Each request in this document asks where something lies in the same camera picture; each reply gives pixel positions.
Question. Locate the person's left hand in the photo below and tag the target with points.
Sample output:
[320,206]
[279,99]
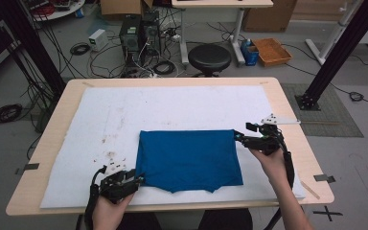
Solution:
[110,214]

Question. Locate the black metal frame post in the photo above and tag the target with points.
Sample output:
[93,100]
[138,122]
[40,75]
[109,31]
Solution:
[338,54]
[35,44]

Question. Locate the white metal stand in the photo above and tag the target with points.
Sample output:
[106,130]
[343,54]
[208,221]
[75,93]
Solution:
[332,35]

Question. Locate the white-legged desk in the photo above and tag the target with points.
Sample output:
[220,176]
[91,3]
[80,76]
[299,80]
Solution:
[220,3]

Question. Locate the black tape cross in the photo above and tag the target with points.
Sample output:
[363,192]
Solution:
[328,213]

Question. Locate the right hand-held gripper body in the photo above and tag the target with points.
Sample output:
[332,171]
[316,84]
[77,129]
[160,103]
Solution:
[265,142]

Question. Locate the person's right hand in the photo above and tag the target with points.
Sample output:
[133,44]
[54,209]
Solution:
[273,166]

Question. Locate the blue box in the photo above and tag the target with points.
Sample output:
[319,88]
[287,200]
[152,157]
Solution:
[249,55]

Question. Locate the black computer tower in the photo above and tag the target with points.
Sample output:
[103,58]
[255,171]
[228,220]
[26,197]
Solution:
[151,33]
[130,38]

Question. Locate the tan tape strip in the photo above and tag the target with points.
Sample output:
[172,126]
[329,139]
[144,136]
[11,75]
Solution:
[310,190]

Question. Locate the dark tape strip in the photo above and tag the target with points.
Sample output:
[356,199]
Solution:
[30,167]
[325,178]

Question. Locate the white power supply box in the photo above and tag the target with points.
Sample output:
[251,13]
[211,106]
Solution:
[97,39]

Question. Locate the black round stool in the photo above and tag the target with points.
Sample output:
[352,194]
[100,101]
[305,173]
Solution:
[209,57]

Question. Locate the white felt mat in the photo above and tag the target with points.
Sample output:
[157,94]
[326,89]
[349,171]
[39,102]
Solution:
[159,108]

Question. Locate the light wooden table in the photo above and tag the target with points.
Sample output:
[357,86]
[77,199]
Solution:
[32,188]

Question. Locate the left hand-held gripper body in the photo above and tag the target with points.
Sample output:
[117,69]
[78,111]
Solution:
[115,188]

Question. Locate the person's dark trousers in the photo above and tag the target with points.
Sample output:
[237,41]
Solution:
[226,222]

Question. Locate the round white table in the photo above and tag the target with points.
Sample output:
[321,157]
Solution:
[60,11]

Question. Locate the grey floor mat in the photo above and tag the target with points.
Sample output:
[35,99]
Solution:
[335,105]

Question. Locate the large cardboard box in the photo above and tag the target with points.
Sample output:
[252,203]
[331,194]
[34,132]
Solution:
[268,16]

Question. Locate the orange tray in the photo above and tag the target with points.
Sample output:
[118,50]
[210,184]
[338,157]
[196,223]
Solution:
[272,51]

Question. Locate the blue printed t-shirt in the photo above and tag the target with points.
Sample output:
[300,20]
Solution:
[188,159]

